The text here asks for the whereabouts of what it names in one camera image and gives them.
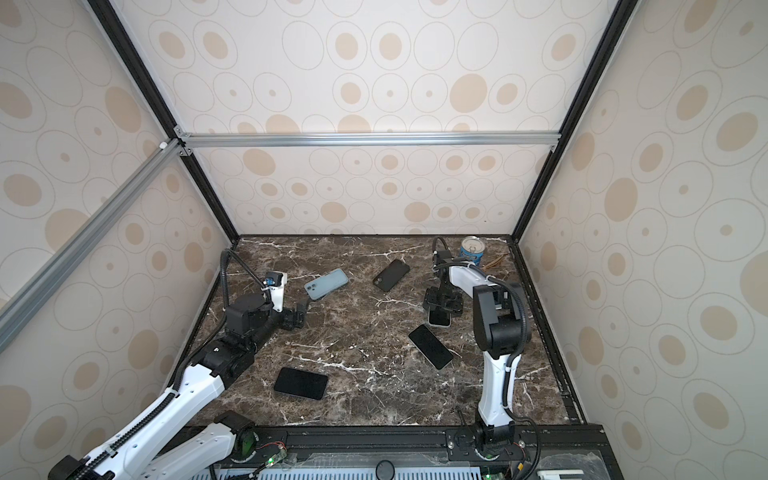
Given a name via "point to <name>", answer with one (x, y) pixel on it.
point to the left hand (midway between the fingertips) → (300, 291)
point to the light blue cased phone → (439, 317)
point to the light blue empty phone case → (323, 285)
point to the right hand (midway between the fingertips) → (439, 310)
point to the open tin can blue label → (472, 247)
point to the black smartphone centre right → (430, 347)
